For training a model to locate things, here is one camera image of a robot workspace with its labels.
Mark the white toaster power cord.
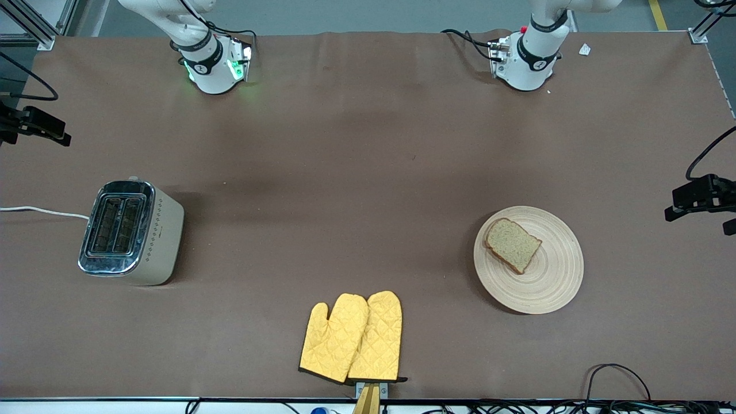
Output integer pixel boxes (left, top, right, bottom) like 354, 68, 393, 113
0, 206, 90, 221

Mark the aluminium frame profile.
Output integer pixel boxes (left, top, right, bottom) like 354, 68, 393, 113
689, 0, 736, 45
0, 0, 58, 51

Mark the looped black cable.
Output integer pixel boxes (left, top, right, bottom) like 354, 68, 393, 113
585, 363, 652, 403

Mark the brown toast slice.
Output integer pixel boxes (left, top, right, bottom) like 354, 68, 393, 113
483, 217, 543, 275

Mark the tangle of black cables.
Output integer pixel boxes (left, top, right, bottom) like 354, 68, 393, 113
425, 400, 736, 414

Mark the yellow quilted oven mitt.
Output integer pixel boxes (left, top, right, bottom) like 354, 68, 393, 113
347, 290, 408, 384
298, 293, 370, 384

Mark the black arm base cable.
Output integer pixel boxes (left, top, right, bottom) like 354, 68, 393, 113
181, 0, 258, 44
441, 28, 496, 62

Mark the brown table cover sheet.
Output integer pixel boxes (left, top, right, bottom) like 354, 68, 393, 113
0, 30, 736, 401

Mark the black right arm base cable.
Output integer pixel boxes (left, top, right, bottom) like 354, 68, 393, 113
181, 0, 258, 44

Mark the silver two-slot toaster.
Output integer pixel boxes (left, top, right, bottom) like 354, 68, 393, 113
78, 177, 186, 286

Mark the black left arm base cable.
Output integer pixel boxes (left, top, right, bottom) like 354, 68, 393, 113
441, 28, 496, 62

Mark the round wooden plate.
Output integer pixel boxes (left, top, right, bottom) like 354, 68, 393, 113
473, 205, 585, 315

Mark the small metal bracket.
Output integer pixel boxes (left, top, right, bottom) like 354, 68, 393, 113
355, 381, 389, 399

